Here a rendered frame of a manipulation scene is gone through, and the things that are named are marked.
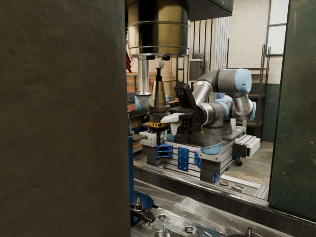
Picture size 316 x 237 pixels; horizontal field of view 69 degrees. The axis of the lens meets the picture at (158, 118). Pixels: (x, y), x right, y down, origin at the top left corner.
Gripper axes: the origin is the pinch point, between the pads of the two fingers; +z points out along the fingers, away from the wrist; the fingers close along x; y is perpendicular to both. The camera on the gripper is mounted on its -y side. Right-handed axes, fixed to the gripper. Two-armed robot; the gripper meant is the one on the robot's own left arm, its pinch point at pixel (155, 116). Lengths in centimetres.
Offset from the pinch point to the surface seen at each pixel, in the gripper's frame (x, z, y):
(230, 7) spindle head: -9.7, -19.3, -29.9
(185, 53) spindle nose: -7.3, -3.0, -16.7
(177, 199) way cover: 30, -48, 58
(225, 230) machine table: -11, -24, 42
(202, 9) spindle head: -6.9, -9.9, -28.1
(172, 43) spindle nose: -7.1, 2.0, -18.5
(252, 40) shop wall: 165, -439, -76
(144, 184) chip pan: 66, -56, 65
